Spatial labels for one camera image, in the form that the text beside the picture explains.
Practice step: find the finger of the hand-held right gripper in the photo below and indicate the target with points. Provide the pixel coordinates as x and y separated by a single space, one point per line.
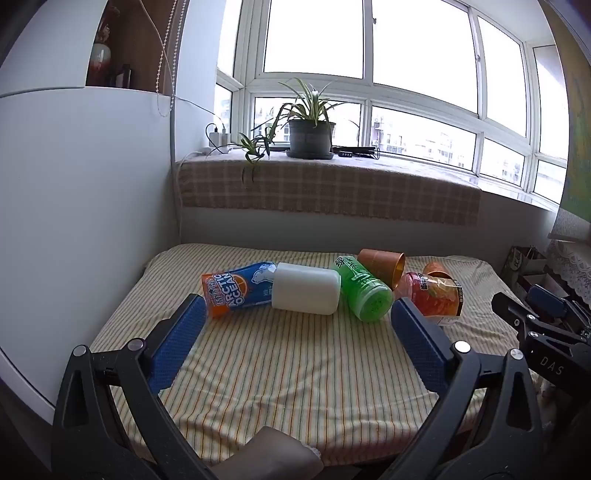
505 305
549 301

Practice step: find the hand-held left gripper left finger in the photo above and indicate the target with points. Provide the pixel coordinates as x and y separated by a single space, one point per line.
178 339

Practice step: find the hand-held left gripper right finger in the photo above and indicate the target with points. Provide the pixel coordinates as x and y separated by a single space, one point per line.
418 346

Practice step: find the red and orange printed cup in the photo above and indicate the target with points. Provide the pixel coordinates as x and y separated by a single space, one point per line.
427 293

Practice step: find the blue and orange printed cup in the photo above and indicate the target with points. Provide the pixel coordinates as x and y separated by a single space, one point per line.
235 290

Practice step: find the green printed cup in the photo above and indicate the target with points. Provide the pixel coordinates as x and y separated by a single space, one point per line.
364 290

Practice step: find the brown paper cup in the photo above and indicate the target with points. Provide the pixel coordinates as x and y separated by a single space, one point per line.
376 261

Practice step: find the white plastic cup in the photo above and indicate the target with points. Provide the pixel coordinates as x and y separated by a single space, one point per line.
304 288

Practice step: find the white lace cloth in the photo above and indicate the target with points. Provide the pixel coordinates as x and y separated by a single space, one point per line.
570 265

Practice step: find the green printed paper bag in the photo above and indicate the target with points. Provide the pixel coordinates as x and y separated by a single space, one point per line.
524 263

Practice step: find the grey board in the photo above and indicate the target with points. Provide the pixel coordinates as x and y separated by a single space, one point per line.
570 225

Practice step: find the striped bed sheet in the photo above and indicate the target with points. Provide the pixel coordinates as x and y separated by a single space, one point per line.
286 364

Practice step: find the white cabinet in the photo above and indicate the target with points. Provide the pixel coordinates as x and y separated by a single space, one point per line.
69 207

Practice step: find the beige checked windowsill cloth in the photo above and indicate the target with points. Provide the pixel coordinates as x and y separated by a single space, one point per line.
323 194

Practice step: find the white power strip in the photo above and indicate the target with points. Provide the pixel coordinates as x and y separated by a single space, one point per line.
203 151

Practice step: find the black flat device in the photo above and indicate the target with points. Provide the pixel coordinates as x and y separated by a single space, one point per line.
355 151

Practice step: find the white charger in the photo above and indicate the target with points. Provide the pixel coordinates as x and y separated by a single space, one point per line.
219 138

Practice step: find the dark plant saucer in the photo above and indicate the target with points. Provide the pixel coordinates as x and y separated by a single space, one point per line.
318 156

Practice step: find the potted spider plant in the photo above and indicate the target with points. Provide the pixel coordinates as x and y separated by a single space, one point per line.
310 134

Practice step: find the ceramic vase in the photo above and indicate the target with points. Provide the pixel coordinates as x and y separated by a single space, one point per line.
99 57

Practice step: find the yellow-green wall poster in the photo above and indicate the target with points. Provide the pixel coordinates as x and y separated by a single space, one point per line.
579 138

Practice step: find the white window frame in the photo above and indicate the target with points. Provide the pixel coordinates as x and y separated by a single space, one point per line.
251 50

